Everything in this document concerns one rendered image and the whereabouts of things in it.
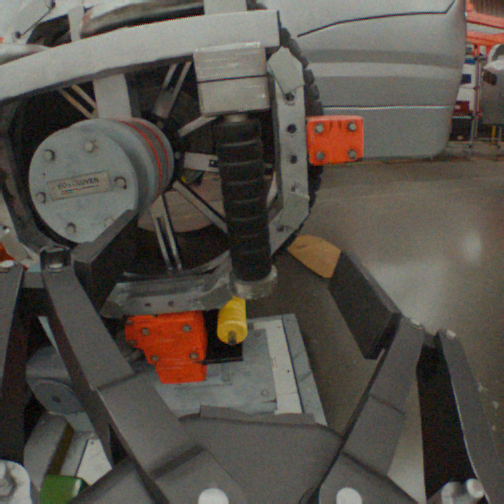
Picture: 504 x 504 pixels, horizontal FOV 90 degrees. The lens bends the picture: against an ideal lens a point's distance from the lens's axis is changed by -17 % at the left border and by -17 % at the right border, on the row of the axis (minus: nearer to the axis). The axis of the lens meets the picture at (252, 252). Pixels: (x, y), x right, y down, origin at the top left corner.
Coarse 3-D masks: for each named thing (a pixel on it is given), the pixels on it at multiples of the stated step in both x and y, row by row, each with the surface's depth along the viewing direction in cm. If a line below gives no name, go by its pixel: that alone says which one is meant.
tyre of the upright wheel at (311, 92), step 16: (256, 0) 41; (64, 32) 39; (288, 32) 43; (288, 48) 43; (304, 64) 45; (304, 80) 46; (304, 96) 47; (16, 112) 44; (320, 112) 48; (288, 128) 49; (320, 176) 54; (32, 208) 52; (304, 224) 58; (288, 240) 58; (272, 256) 59; (208, 272) 60; (176, 288) 61
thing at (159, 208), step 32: (192, 64) 45; (64, 96) 45; (160, 96) 47; (32, 128) 48; (64, 128) 61; (192, 128) 50; (192, 160) 52; (192, 192) 55; (160, 224) 58; (224, 224) 58; (160, 256) 68; (192, 256) 65; (224, 256) 59
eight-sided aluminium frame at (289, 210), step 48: (48, 0) 30; (96, 0) 31; (288, 96) 43; (0, 144) 42; (288, 144) 42; (0, 192) 42; (288, 192) 45; (0, 240) 45; (48, 240) 51; (144, 288) 56; (192, 288) 53
